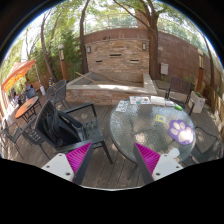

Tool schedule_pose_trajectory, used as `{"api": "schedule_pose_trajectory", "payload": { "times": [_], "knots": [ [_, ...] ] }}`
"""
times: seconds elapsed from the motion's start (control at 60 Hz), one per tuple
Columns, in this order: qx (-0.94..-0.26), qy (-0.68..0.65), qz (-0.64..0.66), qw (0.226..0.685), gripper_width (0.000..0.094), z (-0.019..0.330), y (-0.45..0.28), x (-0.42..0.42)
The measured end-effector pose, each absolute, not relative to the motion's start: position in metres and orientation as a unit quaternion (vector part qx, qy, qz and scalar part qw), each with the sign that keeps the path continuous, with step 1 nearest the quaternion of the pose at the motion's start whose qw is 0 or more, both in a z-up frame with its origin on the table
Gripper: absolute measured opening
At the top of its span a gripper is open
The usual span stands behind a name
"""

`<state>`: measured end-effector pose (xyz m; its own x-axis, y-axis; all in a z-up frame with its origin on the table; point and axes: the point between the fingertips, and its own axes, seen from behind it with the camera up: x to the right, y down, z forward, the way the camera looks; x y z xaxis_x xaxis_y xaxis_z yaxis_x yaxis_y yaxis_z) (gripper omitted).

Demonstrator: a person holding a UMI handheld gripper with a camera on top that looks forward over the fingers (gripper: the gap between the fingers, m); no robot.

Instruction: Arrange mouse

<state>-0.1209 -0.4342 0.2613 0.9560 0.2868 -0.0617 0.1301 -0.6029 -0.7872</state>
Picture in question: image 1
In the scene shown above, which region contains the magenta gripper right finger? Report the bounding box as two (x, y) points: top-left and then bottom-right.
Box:
(133, 143), (182, 185)

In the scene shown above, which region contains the black metal chair far left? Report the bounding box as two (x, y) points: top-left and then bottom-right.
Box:
(3, 118), (45, 153)

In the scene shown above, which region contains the black metal mesh chair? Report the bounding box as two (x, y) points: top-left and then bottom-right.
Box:
(47, 79), (67, 105)

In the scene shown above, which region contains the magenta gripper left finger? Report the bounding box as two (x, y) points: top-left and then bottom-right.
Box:
(42, 142), (93, 185)

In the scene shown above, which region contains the white paper booklet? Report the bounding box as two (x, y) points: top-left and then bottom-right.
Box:
(150, 96), (165, 106)

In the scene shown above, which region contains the round glass patio table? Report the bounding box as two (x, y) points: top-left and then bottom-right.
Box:
(109, 99), (196, 163)

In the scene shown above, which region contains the colourful printed sheet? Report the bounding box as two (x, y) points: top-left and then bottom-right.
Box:
(129, 96), (150, 104)

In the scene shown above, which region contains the black white patterned sheet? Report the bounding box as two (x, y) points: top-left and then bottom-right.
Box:
(116, 100), (129, 112)

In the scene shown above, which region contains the round orange cafe table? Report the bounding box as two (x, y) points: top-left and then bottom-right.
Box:
(15, 96), (41, 123)

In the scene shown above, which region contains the yellow sticky note card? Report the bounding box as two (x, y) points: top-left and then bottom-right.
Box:
(156, 114), (166, 123)

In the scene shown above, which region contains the purple paw print mousepad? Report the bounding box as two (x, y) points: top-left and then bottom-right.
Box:
(168, 120), (194, 145)

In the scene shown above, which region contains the dark wooden bench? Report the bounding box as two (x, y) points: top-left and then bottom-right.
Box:
(165, 77), (191, 108)

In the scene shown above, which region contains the black plastic armchair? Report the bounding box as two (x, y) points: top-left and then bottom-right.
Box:
(34, 100), (113, 163)

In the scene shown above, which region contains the green marker pen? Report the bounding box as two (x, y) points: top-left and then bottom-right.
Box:
(174, 104), (183, 111)

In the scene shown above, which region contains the stone brick fountain basin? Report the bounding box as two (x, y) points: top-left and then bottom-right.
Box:
(66, 73), (157, 105)

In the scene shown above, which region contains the orange patio umbrella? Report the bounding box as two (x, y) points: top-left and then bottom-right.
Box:
(1, 60), (35, 92)

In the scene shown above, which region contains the white rectangular planter box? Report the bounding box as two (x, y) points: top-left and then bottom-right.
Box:
(188, 91), (206, 113)

